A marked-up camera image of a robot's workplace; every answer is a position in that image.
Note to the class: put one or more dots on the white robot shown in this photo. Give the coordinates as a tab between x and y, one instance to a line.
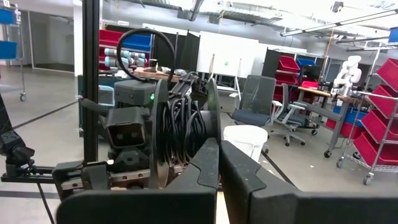
348	74

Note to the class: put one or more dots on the wooden desk grey legs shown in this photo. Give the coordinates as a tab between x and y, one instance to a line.
340	124

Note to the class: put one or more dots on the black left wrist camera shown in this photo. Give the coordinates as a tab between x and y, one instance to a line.
126	127

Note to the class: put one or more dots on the grey wrist housing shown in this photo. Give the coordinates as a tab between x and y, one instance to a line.
133	91

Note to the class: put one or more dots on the black partition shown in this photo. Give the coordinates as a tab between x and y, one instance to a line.
189	53

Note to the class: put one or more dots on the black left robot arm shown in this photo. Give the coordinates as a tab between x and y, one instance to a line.
186	84

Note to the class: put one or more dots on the blue storage bin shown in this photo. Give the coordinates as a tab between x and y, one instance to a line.
394	35
138	42
7	49
6	16

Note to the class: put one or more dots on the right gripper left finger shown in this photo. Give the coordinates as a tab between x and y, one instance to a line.
140	208

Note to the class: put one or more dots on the whiteboard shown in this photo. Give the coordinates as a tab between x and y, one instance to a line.
227	53

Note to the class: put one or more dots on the grey mesh office chair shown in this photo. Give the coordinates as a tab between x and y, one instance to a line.
258	93

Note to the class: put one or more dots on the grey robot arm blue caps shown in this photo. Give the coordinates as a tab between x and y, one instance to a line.
124	57

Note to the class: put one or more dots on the wooden board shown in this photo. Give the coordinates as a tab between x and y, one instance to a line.
155	74

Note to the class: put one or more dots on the red storage bin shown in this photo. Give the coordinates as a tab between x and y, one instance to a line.
390	73
370	149
377	126
288	63
387	102
109	37

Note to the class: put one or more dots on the white trash bin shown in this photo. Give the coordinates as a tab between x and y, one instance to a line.
245	140

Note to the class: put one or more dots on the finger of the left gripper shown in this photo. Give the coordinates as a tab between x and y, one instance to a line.
81	177

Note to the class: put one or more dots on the rolling metal rack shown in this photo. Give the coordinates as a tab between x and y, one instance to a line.
21	62

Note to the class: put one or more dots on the ceiling light strip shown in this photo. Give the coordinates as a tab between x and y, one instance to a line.
342	22

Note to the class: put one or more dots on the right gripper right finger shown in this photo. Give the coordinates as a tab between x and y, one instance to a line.
311	208

